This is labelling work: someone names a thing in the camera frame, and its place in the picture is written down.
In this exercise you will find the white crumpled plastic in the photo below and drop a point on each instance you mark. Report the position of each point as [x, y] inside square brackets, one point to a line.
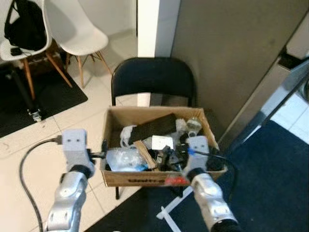
[126, 135]

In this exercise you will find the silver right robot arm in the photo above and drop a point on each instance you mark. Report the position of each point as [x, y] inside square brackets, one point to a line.
[207, 198]

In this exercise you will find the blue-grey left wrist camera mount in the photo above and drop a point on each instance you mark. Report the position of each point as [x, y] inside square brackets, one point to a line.
[75, 142]

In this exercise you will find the black folded tripod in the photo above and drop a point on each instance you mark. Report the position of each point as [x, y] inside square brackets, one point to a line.
[21, 89]

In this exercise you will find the flat black board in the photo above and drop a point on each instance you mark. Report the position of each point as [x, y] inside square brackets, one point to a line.
[154, 128]

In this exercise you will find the wooden slat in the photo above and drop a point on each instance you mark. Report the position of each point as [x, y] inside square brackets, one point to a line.
[145, 154]

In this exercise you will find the brown cardboard box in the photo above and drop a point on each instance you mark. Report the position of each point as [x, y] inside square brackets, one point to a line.
[135, 180]

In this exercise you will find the crumpled clear plastic bag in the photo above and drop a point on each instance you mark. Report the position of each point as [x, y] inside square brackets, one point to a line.
[123, 158]

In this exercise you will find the small glass jar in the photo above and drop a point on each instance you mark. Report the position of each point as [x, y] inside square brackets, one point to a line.
[193, 125]

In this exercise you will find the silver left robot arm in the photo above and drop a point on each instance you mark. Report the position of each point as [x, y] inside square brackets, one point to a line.
[67, 198]

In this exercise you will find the black bristly pad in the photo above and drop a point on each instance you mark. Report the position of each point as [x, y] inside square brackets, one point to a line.
[217, 159]

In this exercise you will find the small black box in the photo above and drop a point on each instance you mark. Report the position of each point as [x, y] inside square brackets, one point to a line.
[16, 50]

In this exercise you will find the black floor mat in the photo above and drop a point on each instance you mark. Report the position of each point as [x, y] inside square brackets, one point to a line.
[58, 96]

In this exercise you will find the metal door frame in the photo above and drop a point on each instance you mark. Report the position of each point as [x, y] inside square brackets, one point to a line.
[270, 101]

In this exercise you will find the black folding chair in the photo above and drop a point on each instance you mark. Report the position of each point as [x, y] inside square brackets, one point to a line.
[152, 75]

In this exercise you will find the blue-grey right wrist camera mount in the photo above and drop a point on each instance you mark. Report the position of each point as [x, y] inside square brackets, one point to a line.
[198, 147]

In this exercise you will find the black backpack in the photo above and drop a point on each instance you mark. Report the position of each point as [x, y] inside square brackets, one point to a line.
[24, 26]

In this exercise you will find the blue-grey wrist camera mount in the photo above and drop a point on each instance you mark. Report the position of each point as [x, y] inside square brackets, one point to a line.
[75, 142]
[198, 147]

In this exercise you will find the white labelled packet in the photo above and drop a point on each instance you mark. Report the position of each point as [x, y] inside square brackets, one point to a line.
[162, 142]

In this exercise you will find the white tape strip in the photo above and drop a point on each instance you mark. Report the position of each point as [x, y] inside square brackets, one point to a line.
[166, 212]

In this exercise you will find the white shell chair wooden legs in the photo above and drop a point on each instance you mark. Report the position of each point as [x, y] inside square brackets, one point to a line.
[72, 29]
[9, 54]

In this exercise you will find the dark blue carpet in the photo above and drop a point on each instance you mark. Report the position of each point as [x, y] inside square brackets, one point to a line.
[270, 193]

